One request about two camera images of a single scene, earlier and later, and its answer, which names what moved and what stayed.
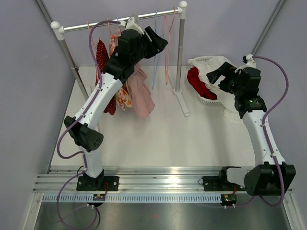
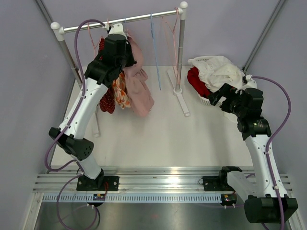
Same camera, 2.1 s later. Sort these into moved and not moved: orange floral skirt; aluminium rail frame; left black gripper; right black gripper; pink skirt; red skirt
Moved: left black gripper; right black gripper
Not moved: pink skirt; red skirt; orange floral skirt; aluminium rail frame
